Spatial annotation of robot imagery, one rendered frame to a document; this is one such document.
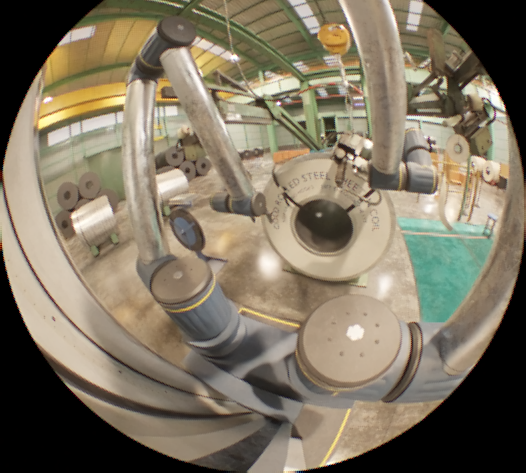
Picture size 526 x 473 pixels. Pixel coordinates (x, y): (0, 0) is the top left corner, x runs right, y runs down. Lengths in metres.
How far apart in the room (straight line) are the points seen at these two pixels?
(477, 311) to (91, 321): 0.56
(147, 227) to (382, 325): 0.69
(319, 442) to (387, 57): 1.39
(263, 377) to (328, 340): 0.39
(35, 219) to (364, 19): 0.58
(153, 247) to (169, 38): 0.69
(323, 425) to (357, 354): 0.86
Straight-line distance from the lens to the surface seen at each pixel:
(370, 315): 0.33
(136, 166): 0.61
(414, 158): 0.67
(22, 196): 0.30
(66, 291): 0.31
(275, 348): 0.67
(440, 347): 0.40
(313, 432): 1.12
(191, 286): 0.43
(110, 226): 5.06
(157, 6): 2.82
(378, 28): 0.39
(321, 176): 1.19
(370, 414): 1.56
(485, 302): 0.32
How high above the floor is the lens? 1.45
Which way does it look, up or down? 22 degrees down
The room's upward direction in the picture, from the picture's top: 9 degrees counter-clockwise
